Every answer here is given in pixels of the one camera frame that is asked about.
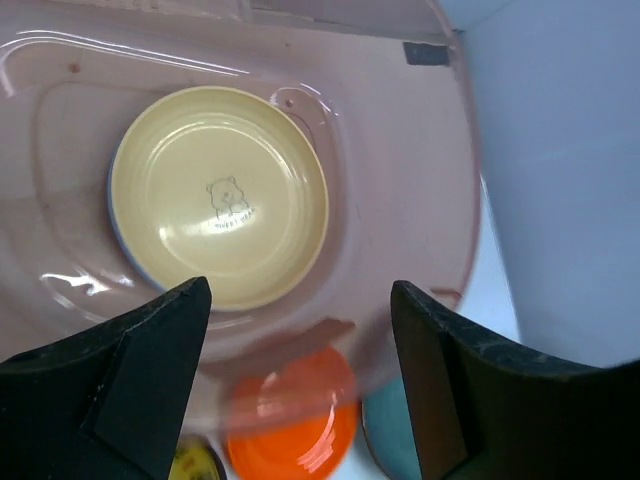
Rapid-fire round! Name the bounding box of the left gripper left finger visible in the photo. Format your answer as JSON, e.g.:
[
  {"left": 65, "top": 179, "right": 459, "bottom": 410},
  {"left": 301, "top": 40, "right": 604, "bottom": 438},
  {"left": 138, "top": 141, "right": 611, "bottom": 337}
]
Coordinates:
[{"left": 1, "top": 277, "right": 211, "bottom": 479}]

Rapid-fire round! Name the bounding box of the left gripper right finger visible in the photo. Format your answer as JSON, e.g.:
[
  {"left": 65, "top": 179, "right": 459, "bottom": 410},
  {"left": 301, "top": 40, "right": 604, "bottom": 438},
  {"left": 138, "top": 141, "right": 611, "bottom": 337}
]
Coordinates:
[{"left": 390, "top": 281, "right": 639, "bottom": 479}]

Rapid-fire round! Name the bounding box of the dark teal glazed plate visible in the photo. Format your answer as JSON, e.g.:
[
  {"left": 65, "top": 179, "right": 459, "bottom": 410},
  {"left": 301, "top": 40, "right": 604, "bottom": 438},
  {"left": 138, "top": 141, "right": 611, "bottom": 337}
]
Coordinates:
[{"left": 361, "top": 376, "right": 422, "bottom": 480}]

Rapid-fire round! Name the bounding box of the black and gold patterned plate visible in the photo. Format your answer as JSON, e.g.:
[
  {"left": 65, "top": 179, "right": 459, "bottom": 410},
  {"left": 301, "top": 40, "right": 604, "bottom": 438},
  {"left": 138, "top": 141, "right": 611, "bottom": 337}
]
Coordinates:
[{"left": 168, "top": 436, "right": 227, "bottom": 480}]

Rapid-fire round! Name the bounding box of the orange plate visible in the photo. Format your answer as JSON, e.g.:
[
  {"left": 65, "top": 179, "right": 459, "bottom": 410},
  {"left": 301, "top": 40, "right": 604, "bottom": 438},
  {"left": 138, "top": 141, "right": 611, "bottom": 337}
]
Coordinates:
[{"left": 225, "top": 347, "right": 360, "bottom": 479}]

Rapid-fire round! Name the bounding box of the pale yellow bear plate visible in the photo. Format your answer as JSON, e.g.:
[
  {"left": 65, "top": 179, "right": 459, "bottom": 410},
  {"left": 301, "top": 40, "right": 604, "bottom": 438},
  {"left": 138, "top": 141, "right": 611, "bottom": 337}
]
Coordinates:
[{"left": 112, "top": 86, "right": 330, "bottom": 312}]

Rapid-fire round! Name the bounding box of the translucent pink plastic bin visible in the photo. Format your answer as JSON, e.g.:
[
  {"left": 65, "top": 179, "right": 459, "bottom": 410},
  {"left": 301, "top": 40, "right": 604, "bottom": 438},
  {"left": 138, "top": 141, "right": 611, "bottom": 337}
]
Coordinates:
[{"left": 1, "top": 1, "right": 480, "bottom": 433}]

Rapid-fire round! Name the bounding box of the right dark table label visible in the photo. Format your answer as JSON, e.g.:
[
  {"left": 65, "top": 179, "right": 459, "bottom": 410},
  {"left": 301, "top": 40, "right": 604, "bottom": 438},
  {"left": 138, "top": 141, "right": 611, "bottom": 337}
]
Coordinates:
[{"left": 403, "top": 42, "right": 450, "bottom": 66}]

